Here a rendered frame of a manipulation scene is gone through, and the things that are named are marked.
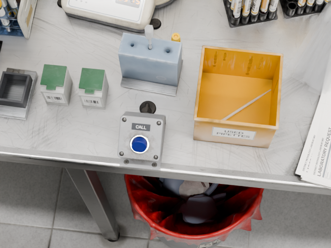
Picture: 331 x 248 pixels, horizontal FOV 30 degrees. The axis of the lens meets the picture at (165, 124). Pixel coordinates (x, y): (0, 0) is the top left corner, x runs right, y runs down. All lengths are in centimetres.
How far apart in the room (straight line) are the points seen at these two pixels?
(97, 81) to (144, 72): 8
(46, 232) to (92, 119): 91
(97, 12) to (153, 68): 17
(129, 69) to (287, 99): 28
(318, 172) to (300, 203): 92
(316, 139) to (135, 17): 38
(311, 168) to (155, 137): 27
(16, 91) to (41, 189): 90
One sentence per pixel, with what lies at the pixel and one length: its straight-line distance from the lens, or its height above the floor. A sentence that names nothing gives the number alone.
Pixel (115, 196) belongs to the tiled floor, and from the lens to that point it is 195.
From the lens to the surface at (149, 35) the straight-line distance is 97.
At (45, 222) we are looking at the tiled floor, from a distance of 196.
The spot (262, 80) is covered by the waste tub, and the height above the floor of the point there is 88.
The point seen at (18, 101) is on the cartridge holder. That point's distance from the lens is 108.
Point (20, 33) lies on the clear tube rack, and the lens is 118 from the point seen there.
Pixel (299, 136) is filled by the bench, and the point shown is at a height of 88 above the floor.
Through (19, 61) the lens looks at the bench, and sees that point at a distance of 116.
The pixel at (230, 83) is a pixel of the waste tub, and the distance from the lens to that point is 110.
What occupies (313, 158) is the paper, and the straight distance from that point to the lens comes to 106.
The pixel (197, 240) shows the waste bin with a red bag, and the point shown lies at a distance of 148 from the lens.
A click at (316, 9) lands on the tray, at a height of 89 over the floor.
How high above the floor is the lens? 188
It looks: 69 degrees down
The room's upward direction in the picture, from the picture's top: 2 degrees counter-clockwise
